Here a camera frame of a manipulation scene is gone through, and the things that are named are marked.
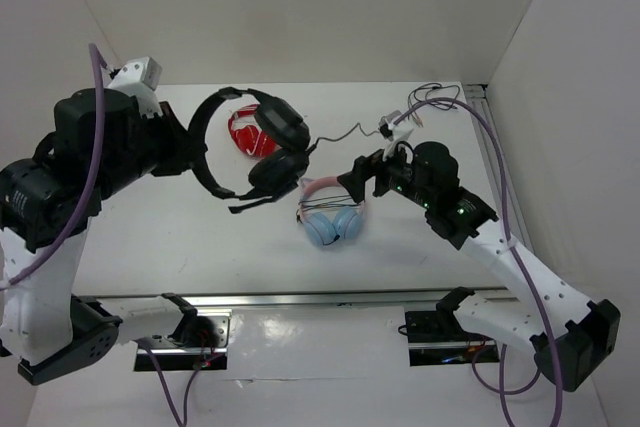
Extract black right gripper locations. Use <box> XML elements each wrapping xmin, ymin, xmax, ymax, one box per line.
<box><xmin>336</xmin><ymin>135</ymin><xmax>433</xmax><ymax>208</ymax></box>

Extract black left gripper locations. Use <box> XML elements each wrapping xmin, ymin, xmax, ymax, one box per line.
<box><xmin>99</xmin><ymin>97</ymin><xmax>210</xmax><ymax>195</ymax></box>

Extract black headset with microphone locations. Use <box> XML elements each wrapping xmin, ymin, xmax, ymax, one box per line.
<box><xmin>188</xmin><ymin>87</ymin><xmax>314</xmax><ymax>214</ymax></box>

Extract black headset cable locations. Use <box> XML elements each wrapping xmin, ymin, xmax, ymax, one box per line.
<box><xmin>309</xmin><ymin>81</ymin><xmax>464</xmax><ymax>148</ymax></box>

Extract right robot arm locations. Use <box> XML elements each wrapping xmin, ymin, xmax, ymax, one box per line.
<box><xmin>338</xmin><ymin>142</ymin><xmax>621</xmax><ymax>392</ymax></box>

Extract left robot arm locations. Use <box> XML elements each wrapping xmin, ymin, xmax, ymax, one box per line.
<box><xmin>1</xmin><ymin>88</ymin><xmax>218</xmax><ymax>386</ymax></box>

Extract pink blue cat-ear headphones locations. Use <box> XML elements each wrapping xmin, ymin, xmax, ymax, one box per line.
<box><xmin>296</xmin><ymin>176</ymin><xmax>366</xmax><ymax>247</ymax></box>

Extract red headphones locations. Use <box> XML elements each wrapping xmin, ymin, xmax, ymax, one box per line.
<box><xmin>227</xmin><ymin>104</ymin><xmax>279</xmax><ymax>159</ymax></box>

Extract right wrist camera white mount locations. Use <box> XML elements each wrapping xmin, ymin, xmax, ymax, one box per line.
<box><xmin>378</xmin><ymin>110</ymin><xmax>414</xmax><ymax>161</ymax></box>

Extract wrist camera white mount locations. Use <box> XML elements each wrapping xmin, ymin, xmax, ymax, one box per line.
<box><xmin>378</xmin><ymin>110</ymin><xmax>414</xmax><ymax>161</ymax></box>
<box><xmin>107</xmin><ymin>57</ymin><xmax>162</xmax><ymax>118</ymax></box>

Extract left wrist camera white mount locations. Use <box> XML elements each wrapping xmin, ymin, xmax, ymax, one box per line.
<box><xmin>107</xmin><ymin>57</ymin><xmax>162</xmax><ymax>118</ymax></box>

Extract aluminium front rail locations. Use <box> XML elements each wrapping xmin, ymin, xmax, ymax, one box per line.
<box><xmin>74</xmin><ymin>286</ymin><xmax>521</xmax><ymax>311</ymax></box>

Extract aluminium rail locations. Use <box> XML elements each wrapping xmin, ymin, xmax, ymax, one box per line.
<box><xmin>74</xmin><ymin>286</ymin><xmax>521</xmax><ymax>311</ymax></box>
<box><xmin>463</xmin><ymin>84</ymin><xmax>532</xmax><ymax>249</ymax></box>

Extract aluminium right side rail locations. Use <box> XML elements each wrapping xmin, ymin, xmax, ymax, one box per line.
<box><xmin>463</xmin><ymin>84</ymin><xmax>532</xmax><ymax>249</ymax></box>

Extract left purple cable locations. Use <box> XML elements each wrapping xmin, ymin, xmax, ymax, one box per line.
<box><xmin>0</xmin><ymin>43</ymin><xmax>109</xmax><ymax>291</ymax></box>

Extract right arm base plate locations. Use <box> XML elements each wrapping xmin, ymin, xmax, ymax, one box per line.
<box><xmin>397</xmin><ymin>310</ymin><xmax>499</xmax><ymax>367</ymax></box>

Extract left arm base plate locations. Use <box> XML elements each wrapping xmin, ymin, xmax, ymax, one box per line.
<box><xmin>143</xmin><ymin>309</ymin><xmax>232</xmax><ymax>372</ymax></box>

